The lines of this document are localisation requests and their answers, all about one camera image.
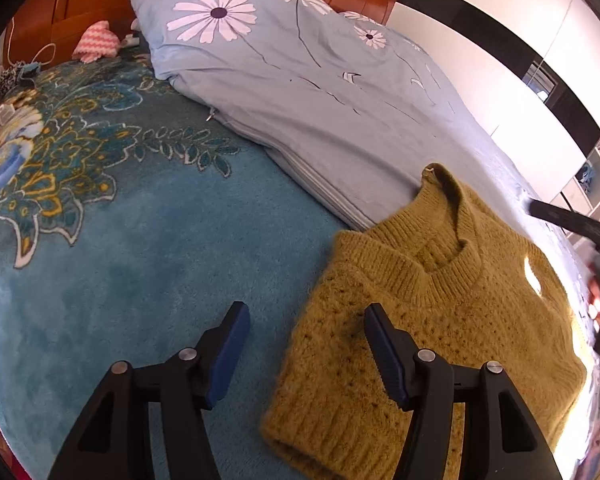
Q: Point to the mustard yellow knit sweater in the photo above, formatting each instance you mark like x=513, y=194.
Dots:
x=460, y=320

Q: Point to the pink white zigzag cloth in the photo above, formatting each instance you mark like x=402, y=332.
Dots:
x=96, y=41

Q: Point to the light blue daisy quilt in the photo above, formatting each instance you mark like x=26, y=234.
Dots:
x=330, y=100

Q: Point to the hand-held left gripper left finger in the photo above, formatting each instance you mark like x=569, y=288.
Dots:
x=226, y=360

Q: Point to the dark patterned cloth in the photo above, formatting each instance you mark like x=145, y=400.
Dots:
x=15, y=76

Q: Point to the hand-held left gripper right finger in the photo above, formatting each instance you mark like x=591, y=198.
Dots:
x=387, y=360

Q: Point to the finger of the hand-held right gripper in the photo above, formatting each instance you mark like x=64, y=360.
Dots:
x=575, y=222

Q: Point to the teal floral plush blanket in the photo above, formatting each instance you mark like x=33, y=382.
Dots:
x=130, y=270

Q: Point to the white black wardrobe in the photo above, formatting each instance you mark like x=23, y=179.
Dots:
x=485, y=25

